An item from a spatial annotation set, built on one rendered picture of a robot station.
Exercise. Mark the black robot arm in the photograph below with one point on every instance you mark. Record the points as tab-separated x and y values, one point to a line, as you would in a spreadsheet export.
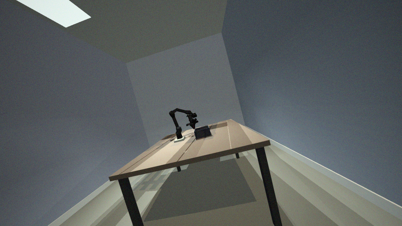
189	115

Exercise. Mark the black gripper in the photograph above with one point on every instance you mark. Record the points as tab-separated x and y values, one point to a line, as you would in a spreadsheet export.
192	124

